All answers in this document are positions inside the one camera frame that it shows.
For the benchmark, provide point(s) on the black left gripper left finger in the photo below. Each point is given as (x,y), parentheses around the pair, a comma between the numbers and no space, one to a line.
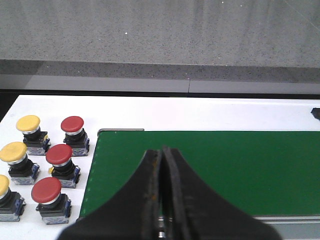
(131,214)

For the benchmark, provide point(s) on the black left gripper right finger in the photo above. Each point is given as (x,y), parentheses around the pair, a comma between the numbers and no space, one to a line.
(194,211)

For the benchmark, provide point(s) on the yellow push button front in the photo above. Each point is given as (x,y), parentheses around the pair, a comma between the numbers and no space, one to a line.
(12,204)

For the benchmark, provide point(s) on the yellow push button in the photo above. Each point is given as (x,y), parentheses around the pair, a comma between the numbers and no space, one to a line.
(36,140)
(22,170)
(12,204)

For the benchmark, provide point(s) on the red push button front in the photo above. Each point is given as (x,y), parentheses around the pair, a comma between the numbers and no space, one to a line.
(53,206)

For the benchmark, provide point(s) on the red push button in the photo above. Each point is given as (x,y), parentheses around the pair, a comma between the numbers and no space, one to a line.
(53,206)
(76,136)
(63,168)

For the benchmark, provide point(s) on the red push button middle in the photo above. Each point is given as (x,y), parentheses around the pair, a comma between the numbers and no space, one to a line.
(63,168)

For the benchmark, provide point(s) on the green conveyor belt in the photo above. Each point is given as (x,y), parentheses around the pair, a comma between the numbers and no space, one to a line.
(264,173)

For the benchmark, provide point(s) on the red push button back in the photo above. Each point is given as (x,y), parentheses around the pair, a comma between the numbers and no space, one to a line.
(76,136)

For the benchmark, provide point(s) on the yellow push button middle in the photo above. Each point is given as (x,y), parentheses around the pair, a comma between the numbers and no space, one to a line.
(22,170)

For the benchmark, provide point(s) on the yellow push button back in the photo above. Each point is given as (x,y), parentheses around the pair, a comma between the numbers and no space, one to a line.
(36,140)

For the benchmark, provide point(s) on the grey stone countertop slab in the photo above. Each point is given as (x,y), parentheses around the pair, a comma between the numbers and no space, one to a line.
(278,40)

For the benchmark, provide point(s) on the white cabinet front panel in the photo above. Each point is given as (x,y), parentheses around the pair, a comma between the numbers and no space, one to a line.
(83,83)

